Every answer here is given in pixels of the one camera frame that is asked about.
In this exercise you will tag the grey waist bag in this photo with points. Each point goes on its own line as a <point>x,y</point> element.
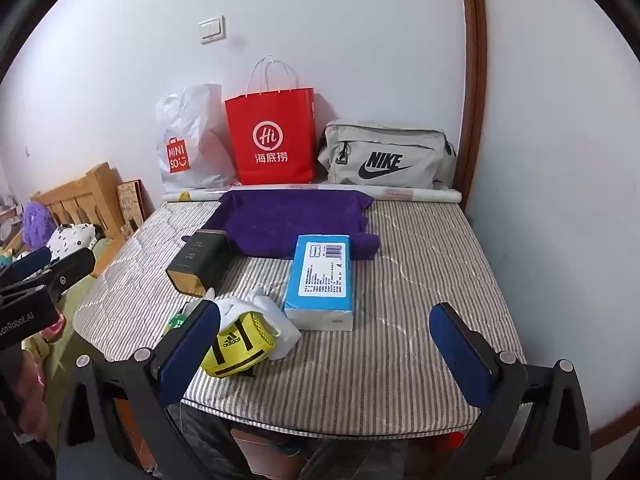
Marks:
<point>390,145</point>

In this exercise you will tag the green bedsheet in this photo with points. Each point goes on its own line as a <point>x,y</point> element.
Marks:
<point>107,255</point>

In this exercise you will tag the person's left hand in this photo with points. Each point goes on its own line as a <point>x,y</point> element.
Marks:
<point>30,390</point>

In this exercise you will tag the wooden headboard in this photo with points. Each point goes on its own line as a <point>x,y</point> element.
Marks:
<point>95,185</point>

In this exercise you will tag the dark green box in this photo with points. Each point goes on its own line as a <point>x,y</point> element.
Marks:
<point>200,260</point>

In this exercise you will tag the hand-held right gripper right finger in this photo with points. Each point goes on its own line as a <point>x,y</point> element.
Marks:
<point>460,355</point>

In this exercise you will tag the brown wooden door frame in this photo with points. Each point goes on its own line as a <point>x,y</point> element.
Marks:
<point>472,60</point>

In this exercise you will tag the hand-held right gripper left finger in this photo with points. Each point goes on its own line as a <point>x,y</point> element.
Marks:
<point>192,345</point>

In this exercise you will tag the red paper bag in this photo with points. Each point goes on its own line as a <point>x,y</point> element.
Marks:
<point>270,125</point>

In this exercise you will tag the brown picture book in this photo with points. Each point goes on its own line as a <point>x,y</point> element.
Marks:
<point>131,205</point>

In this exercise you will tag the blue tissue pack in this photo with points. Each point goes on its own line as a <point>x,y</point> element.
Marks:
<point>320,270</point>

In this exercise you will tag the white light switch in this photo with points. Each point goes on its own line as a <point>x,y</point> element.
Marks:
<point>212,30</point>

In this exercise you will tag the green packet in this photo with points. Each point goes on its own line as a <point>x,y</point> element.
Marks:
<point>177,321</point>

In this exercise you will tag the white plastic shopping bag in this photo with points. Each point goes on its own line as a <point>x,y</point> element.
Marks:
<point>190,120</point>

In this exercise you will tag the purple towel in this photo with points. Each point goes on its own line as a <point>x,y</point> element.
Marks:
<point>280,220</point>

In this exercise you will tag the polka dot pillow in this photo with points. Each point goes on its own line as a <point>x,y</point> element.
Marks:
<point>70,240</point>

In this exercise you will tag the yellow small pouch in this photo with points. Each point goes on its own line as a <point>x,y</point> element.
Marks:
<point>235,350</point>

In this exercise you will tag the rolled printed paper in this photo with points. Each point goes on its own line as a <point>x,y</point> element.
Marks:
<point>425,194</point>

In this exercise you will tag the purple plush toy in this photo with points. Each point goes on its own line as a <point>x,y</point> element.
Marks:
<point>37,222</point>

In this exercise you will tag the striped mattress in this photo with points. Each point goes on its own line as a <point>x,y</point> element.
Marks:
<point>400,310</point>

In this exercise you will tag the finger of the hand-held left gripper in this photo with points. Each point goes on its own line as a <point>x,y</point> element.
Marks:
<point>70,270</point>
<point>31,265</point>

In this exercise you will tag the white foam net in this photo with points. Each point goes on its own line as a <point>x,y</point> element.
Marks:
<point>280,325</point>

